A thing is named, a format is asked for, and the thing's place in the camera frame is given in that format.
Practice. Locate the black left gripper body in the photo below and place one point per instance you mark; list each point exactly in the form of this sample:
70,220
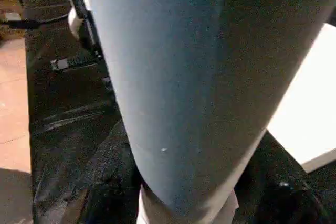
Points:
86,24

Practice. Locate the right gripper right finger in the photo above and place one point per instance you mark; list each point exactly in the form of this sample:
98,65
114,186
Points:
283,197

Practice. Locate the white plastic table top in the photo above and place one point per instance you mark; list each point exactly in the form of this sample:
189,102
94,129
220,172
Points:
302,103

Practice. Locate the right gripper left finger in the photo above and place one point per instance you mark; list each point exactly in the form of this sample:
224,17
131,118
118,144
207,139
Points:
110,187

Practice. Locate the white table leg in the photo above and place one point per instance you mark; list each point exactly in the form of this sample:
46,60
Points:
183,77

